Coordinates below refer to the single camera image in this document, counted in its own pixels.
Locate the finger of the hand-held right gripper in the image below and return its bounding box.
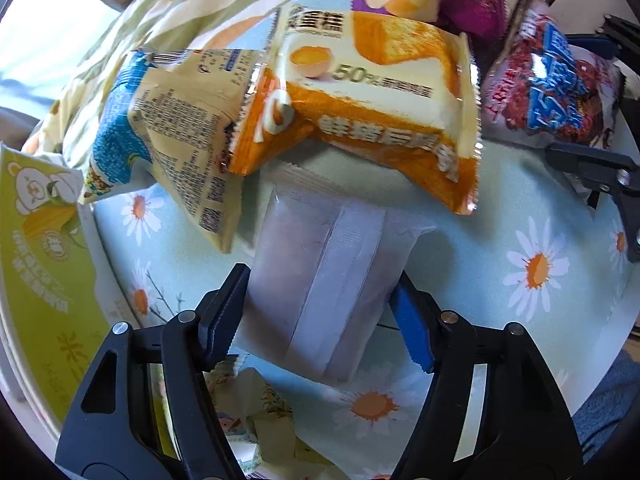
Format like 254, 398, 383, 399
567, 14, 640, 101
544, 141, 640, 263

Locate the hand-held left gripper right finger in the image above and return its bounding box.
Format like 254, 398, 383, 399
387, 270, 583, 480

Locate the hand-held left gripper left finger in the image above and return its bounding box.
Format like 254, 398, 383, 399
55, 262, 251, 480

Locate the red and blue snack packet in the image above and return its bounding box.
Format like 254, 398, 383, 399
480, 0, 628, 151

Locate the white translucent snack packet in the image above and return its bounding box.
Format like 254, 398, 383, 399
232, 157, 438, 386

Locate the green cardboard box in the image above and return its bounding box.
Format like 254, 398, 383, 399
0, 142, 166, 461

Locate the pale green snack packet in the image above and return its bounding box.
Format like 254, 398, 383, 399
207, 355, 321, 480

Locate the daisy pattern tablecloth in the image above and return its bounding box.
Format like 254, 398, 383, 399
75, 0, 640, 480

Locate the blue and cream snack packet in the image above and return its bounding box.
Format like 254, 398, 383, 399
77, 47, 273, 254

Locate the person's denim leg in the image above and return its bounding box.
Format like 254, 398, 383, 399
570, 350, 640, 466

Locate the orange cake snack packet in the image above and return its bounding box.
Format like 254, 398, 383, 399
227, 5, 483, 216

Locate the floral green striped duvet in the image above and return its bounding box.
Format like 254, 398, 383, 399
20, 0, 361, 171

